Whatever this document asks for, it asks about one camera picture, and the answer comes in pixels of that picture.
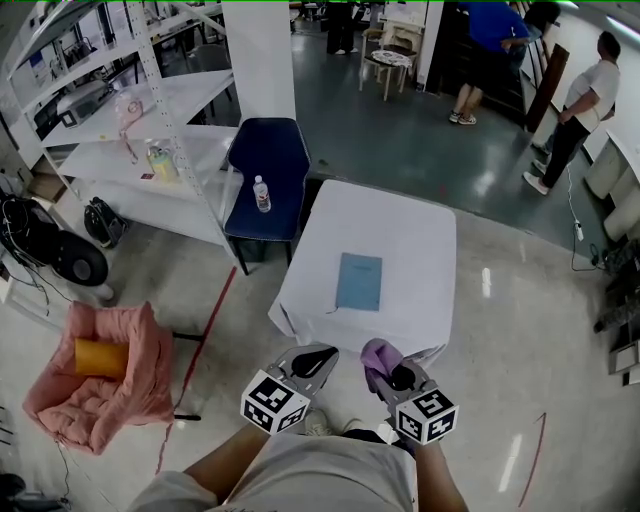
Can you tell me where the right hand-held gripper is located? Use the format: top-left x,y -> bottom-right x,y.
375,362 -> 460,446

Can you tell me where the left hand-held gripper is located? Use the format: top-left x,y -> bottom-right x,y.
240,343 -> 340,436

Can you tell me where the purple cloth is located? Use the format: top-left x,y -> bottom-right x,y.
360,338 -> 404,394

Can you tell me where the blue notebook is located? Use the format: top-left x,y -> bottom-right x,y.
325,252 -> 384,315

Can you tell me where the person's left forearm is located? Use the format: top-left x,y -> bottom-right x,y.
182,423 -> 271,506

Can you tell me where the person's right forearm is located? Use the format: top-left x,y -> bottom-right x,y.
413,439 -> 469,512

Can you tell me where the person's left white shoe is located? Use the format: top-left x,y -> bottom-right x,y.
303,408 -> 331,437

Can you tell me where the red floor tape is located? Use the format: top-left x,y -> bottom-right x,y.
517,412 -> 547,507
154,266 -> 239,476

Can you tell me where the person's white shirt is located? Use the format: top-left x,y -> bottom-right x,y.
127,433 -> 419,512

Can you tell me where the white tablecloth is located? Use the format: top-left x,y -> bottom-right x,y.
267,178 -> 457,371

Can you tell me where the clear plastic water bottle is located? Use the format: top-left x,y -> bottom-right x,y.
253,174 -> 272,214

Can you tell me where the pink cushioned chair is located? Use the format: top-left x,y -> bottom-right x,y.
22,300 -> 204,456

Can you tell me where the orange cylinder pillow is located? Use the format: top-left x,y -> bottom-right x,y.
74,338 -> 130,379

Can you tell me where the dark blue chair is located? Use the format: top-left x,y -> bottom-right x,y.
223,117 -> 312,276

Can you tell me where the white flat box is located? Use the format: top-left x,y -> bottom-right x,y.
607,339 -> 640,387

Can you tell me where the yellow-green plastic container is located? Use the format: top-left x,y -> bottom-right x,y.
145,139 -> 180,184

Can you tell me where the black bag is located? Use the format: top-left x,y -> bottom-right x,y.
82,196 -> 129,250

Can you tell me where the white metal shelf rack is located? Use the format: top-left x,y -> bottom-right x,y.
0,0 -> 244,259

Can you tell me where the white curved counter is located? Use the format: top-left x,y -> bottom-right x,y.
583,128 -> 640,242

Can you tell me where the wooden chair with patterned cushion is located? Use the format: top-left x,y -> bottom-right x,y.
358,27 -> 420,102

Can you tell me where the grey box device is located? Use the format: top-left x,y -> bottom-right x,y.
33,91 -> 112,141

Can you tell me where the cream wooden cabinet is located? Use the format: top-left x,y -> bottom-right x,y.
382,9 -> 427,54

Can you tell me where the pink pouch with cord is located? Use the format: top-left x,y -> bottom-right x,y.
113,88 -> 147,166

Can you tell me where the black equipment with cables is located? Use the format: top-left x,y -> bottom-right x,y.
0,192 -> 64,281

